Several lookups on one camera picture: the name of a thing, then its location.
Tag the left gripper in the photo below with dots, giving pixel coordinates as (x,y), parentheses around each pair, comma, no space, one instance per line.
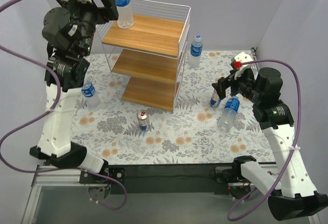
(100,11)

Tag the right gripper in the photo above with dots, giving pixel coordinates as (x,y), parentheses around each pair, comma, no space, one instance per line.
(226,83)

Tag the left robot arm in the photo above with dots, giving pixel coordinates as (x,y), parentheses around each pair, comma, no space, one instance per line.
(69,30)

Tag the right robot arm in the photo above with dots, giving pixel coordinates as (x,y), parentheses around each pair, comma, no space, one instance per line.
(294,195)

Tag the right Red Bull can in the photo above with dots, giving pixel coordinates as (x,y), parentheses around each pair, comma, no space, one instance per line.
(215,99)

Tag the red bull can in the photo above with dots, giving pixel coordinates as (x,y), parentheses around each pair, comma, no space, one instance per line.
(143,120)
(215,99)

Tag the lying Pocari Sweat bottle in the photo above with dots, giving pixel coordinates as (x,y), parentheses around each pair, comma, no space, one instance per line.
(229,114)

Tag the floral tablecloth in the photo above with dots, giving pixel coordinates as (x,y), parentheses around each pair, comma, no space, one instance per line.
(187,135)

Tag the left Red Bull can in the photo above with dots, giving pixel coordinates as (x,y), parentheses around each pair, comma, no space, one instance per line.
(143,120)

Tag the small Pocari Sweat bottle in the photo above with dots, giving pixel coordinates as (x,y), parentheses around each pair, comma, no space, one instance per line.
(91,96)

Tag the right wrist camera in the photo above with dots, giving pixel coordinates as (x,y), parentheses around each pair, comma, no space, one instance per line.
(240,63)

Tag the white wire wooden shelf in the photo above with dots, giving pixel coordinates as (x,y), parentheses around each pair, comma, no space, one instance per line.
(151,54)

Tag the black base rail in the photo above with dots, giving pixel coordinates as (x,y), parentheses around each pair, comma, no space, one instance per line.
(179,178)

